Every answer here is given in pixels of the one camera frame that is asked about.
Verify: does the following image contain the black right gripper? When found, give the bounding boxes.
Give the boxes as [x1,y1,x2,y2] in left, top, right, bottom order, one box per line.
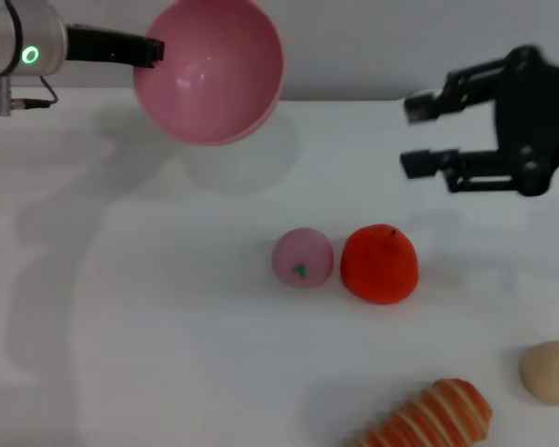
[398,44,559,197]

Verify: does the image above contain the orange striped toy bread loaf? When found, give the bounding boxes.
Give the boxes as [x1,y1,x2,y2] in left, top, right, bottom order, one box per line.
[348,377,494,447]

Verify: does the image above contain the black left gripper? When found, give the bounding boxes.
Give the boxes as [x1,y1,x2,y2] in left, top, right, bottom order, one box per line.
[64,24,166,70]

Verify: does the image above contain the left arm cable with plug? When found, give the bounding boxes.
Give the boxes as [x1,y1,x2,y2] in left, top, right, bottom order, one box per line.
[0,74,60,117]

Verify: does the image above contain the orange red toy fruit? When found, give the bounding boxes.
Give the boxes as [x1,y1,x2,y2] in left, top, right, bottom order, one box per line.
[339,223,420,306]

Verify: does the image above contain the pink plastic bowl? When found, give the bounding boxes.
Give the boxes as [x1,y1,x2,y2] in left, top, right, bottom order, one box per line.
[132,0,286,147]

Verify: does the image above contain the pink toy peach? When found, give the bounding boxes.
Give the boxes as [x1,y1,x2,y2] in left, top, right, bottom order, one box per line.
[271,227,334,289]

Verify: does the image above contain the beige toy bun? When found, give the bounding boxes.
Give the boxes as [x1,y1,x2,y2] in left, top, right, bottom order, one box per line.
[519,340,559,406]

